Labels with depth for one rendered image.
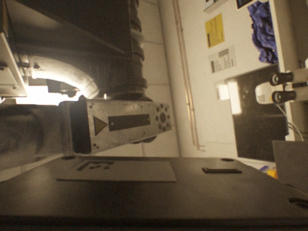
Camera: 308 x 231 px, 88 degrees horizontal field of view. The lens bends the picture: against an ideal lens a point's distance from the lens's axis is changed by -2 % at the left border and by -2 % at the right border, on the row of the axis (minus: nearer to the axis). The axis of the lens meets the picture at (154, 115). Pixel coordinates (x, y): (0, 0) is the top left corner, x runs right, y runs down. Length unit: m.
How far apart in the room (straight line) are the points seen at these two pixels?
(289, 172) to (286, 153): 0.10
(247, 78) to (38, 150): 1.43
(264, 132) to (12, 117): 1.44
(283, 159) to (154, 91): 1.65
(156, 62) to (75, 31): 2.16
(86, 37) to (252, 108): 1.35
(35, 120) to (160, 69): 2.21
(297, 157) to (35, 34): 1.08
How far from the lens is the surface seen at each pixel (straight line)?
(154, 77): 2.31
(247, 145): 1.57
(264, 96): 0.97
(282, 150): 1.08
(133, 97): 0.43
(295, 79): 0.70
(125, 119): 0.29
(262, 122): 1.47
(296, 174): 1.10
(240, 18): 1.94
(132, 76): 0.43
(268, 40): 1.41
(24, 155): 0.29
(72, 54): 0.36
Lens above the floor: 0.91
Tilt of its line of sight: 55 degrees up
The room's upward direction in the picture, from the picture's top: 99 degrees counter-clockwise
